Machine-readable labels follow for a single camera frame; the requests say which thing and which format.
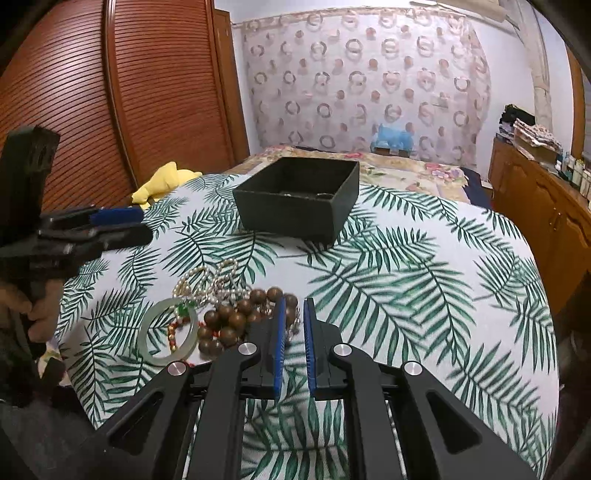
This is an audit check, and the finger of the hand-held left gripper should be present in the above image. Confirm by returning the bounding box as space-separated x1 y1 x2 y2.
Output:
42 206 145 232
39 224 153 253

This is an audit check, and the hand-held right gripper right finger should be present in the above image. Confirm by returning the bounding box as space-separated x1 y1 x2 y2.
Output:
303 298 539 480

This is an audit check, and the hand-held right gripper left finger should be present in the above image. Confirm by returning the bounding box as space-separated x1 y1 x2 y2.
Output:
95 298 289 480

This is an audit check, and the brown wooden bead bracelet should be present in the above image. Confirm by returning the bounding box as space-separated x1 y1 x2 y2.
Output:
196 286 300 359

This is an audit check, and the pearl necklace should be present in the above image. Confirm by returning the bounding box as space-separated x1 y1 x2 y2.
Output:
173 259 253 308

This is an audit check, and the pale green jade bangle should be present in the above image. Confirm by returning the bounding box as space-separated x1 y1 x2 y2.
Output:
137 298 200 362

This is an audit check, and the red bead bracelet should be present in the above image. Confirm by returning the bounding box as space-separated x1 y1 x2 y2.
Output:
166 302 204 357

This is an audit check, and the black square box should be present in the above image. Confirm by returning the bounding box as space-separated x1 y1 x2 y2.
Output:
232 157 360 246

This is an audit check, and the person's left hand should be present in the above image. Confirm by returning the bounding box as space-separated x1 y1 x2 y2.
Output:
0 279 66 345

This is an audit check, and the yellow plush toy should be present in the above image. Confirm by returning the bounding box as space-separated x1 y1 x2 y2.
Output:
131 161 203 211

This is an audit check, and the palm leaf printed blanket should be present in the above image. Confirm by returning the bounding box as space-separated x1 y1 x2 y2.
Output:
55 173 559 480

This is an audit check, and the brown slatted wooden wardrobe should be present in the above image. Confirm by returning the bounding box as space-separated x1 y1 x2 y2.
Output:
0 0 251 223

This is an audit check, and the floral bedspread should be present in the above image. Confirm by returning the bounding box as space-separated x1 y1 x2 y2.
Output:
231 144 477 204

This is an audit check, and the blue bag on box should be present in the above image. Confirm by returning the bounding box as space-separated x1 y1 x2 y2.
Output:
373 122 416 151

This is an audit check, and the dark blue bed sheet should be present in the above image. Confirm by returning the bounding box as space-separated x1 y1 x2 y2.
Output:
462 166 496 209

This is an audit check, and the circle patterned curtain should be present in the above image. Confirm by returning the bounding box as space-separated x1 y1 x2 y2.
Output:
233 8 493 169

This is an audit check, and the wooden sideboard cabinet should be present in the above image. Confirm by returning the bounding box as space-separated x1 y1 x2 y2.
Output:
488 136 591 315

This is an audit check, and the floral folded cloth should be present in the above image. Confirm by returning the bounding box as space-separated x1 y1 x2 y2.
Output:
512 119 565 149

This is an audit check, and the row of cosmetic bottles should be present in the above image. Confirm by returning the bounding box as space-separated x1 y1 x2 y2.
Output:
553 151 591 200

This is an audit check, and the beige gathered drape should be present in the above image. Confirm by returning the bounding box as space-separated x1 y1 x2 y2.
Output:
518 0 556 131

